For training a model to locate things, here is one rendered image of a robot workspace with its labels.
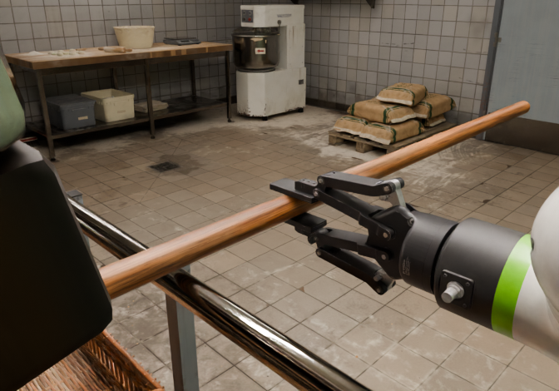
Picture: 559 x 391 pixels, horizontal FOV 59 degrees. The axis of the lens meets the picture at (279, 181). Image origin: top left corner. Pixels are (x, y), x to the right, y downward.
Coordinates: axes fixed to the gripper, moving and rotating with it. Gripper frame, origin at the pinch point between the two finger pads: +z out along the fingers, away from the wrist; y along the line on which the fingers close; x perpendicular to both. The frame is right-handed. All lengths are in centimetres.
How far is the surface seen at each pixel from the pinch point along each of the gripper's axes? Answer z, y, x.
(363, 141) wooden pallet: 222, 107, 341
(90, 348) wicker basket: 64, 56, -4
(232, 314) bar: -9.0, 2.2, -18.5
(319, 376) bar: -19.4, 2.3, -18.9
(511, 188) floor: 84, 120, 346
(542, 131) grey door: 101, 99, 465
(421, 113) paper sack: 196, 86, 401
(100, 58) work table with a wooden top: 408, 30, 179
